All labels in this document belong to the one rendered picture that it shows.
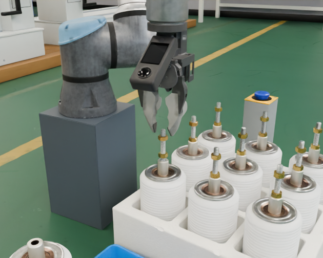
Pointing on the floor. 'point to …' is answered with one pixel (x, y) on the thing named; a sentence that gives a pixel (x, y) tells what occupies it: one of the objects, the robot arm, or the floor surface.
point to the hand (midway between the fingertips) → (161, 129)
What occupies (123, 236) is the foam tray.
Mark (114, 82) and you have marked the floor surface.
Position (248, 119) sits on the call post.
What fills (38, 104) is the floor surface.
